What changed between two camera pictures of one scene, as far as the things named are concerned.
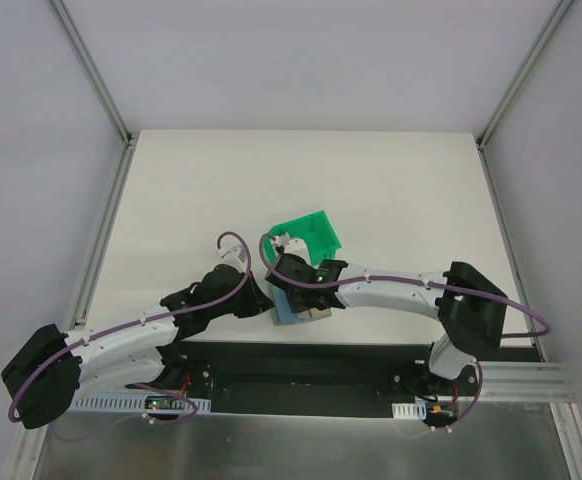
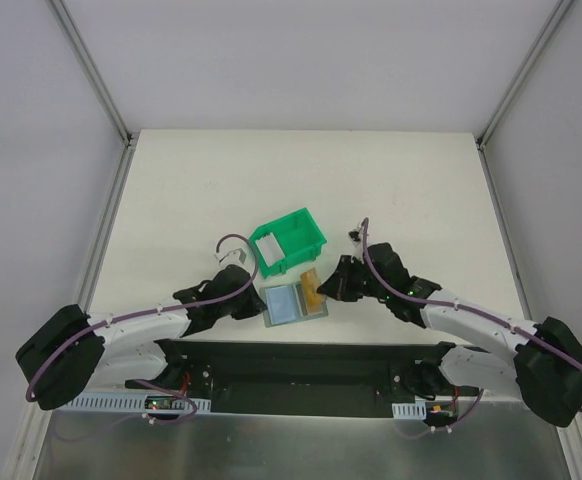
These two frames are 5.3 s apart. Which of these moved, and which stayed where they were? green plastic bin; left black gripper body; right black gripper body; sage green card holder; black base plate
Moved: green plastic bin; right black gripper body
Stayed: sage green card holder; black base plate; left black gripper body
